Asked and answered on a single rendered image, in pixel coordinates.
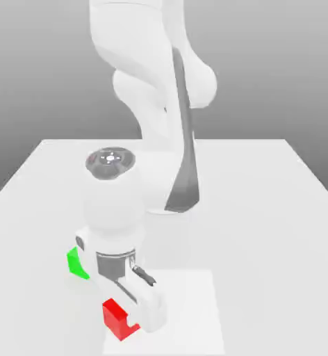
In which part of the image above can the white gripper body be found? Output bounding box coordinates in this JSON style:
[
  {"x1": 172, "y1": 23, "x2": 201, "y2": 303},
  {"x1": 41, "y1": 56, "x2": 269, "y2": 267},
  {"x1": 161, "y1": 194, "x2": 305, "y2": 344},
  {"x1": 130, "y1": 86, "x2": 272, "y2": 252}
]
[{"x1": 90, "y1": 271, "x2": 168, "y2": 334}]

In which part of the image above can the small red cube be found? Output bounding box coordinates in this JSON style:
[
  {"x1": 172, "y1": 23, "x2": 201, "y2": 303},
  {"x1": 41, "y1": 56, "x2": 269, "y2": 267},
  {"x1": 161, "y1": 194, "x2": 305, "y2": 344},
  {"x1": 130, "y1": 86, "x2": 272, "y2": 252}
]
[{"x1": 101, "y1": 298, "x2": 141, "y2": 342}]

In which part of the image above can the small green cube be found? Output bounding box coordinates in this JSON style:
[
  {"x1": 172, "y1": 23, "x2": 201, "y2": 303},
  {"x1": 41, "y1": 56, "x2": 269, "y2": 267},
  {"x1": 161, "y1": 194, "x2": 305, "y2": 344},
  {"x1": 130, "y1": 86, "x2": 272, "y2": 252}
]
[{"x1": 66, "y1": 246, "x2": 90, "y2": 280}]

